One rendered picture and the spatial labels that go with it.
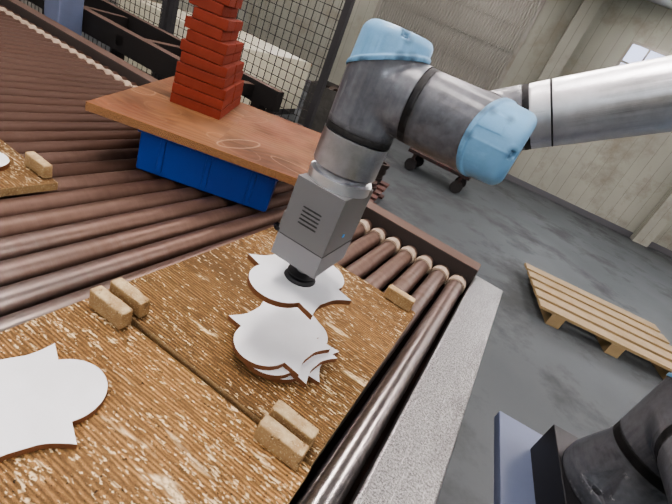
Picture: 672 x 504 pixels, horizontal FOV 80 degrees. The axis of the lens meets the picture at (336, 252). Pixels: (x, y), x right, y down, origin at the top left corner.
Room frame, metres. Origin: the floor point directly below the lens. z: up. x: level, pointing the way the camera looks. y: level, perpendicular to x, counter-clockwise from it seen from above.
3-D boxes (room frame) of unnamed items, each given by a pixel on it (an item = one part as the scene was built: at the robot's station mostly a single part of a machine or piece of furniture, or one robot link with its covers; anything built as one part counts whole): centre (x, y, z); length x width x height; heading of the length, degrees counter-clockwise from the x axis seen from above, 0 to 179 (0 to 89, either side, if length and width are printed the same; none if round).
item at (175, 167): (0.97, 0.36, 0.97); 0.31 x 0.31 x 0.10; 11
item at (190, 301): (0.54, 0.04, 0.93); 0.41 x 0.35 x 0.02; 163
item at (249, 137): (1.04, 0.37, 1.03); 0.50 x 0.50 x 0.02; 11
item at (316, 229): (0.46, 0.04, 1.14); 0.10 x 0.09 x 0.16; 73
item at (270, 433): (0.29, -0.03, 0.95); 0.06 x 0.02 x 0.03; 73
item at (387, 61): (0.45, 0.03, 1.30); 0.09 x 0.08 x 0.11; 73
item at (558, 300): (3.39, -2.39, 0.06); 1.37 x 0.94 x 0.12; 82
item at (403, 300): (0.69, -0.15, 0.95); 0.06 x 0.02 x 0.03; 73
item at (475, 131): (0.44, -0.07, 1.30); 0.11 x 0.11 x 0.08; 73
